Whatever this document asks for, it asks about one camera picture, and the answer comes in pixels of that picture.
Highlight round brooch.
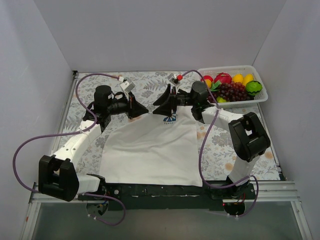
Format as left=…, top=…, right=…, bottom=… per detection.
left=146, top=104, right=155, bottom=114

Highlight white t-shirt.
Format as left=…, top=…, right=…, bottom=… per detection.
left=99, top=106, right=203, bottom=187

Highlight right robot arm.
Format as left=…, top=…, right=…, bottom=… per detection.
left=153, top=81, right=271, bottom=199

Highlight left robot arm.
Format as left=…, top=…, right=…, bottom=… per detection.
left=38, top=85, right=148, bottom=202

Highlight floral table mat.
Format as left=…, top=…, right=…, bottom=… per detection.
left=62, top=71, right=281, bottom=181

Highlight red yellow toy apple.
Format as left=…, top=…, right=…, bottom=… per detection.
left=203, top=75, right=214, bottom=89

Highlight small yellow green toy fruit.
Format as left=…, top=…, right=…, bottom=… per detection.
left=216, top=96, right=228, bottom=103

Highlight red dragon fruit toy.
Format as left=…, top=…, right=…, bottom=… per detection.
left=214, top=72, right=232, bottom=84

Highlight purple toy grapes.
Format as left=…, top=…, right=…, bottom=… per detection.
left=210, top=82, right=254, bottom=103

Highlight yellow toy lemon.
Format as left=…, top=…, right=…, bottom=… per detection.
left=232, top=74, right=244, bottom=84

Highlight yellow toy mango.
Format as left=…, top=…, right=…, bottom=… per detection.
left=242, top=74, right=254, bottom=86

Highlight green toy watermelon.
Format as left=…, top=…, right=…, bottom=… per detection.
left=245, top=80, right=263, bottom=96

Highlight white plastic basket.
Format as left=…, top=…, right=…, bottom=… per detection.
left=198, top=65, right=268, bottom=109

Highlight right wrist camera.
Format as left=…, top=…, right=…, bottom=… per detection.
left=168, top=73, right=183, bottom=87

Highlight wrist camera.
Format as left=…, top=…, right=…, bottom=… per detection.
left=118, top=76, right=136, bottom=98
left=168, top=73, right=183, bottom=87

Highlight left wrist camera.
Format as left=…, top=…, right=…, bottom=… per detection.
left=118, top=76, right=136, bottom=98

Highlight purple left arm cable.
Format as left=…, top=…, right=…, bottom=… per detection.
left=12, top=72, right=126, bottom=226

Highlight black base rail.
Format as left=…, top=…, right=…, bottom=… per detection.
left=77, top=179, right=258, bottom=211

